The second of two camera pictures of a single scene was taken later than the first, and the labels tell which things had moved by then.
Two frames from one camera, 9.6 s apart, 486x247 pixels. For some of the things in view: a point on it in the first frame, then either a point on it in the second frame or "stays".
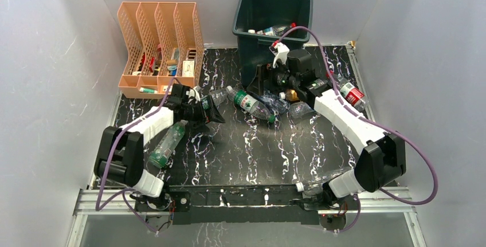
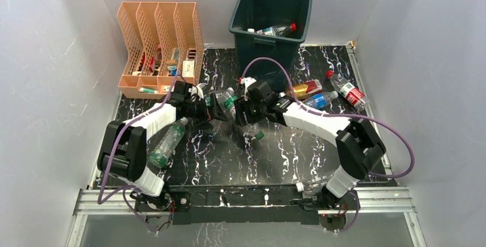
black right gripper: (257, 85) to (242, 106)
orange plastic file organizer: (164, 46) stays
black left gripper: (211, 115) stays
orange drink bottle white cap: (259, 32) stays
